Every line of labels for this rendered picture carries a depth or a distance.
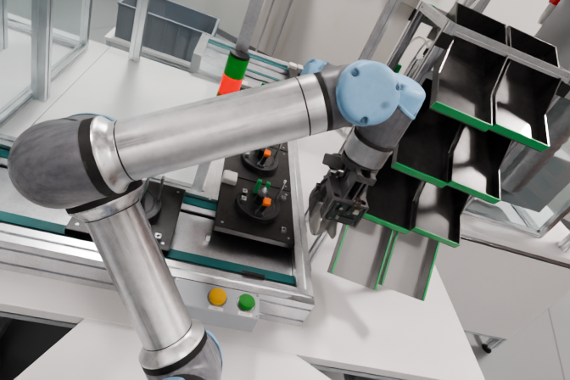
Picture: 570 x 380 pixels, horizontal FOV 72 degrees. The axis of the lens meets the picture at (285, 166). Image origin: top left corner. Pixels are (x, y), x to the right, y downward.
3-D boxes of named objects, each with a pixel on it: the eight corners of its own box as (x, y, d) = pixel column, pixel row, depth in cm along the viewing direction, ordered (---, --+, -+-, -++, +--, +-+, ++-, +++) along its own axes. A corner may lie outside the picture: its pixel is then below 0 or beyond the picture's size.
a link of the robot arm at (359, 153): (349, 121, 69) (390, 135, 70) (338, 142, 71) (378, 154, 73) (358, 144, 63) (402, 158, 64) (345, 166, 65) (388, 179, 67)
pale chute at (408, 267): (416, 298, 112) (424, 301, 107) (374, 282, 110) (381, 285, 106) (441, 207, 118) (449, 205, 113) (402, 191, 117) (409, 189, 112)
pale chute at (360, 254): (370, 288, 108) (376, 290, 104) (326, 271, 107) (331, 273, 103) (398, 194, 114) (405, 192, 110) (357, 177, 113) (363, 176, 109)
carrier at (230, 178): (292, 249, 114) (309, 220, 108) (212, 230, 109) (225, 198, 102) (289, 196, 134) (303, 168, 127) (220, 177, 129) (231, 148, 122)
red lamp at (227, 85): (237, 100, 96) (243, 82, 93) (216, 93, 95) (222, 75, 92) (237, 92, 100) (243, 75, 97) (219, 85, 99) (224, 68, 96)
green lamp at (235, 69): (243, 82, 93) (248, 64, 91) (222, 75, 92) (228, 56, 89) (243, 74, 97) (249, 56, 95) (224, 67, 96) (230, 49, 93)
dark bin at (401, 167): (441, 188, 90) (461, 174, 84) (390, 168, 89) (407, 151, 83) (446, 102, 105) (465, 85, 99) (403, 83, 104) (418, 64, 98)
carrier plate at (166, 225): (167, 256, 97) (169, 251, 95) (64, 234, 91) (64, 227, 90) (184, 194, 116) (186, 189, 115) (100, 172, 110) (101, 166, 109)
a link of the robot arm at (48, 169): (-60, 143, 39) (398, 33, 43) (2, 131, 50) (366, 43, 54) (-14, 247, 42) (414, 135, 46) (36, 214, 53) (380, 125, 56)
